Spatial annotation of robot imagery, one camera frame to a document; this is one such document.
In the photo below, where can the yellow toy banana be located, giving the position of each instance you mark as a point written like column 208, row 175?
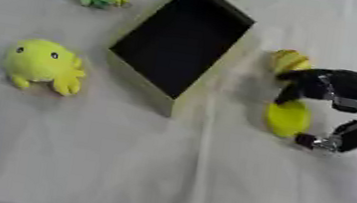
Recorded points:
column 287, row 118

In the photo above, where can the tan cardboard box black inside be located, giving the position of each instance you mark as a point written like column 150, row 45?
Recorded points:
column 180, row 41

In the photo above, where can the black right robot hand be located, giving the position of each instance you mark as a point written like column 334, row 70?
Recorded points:
column 355, row 87

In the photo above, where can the yellow octopus soft toy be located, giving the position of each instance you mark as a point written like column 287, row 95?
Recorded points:
column 42, row 65

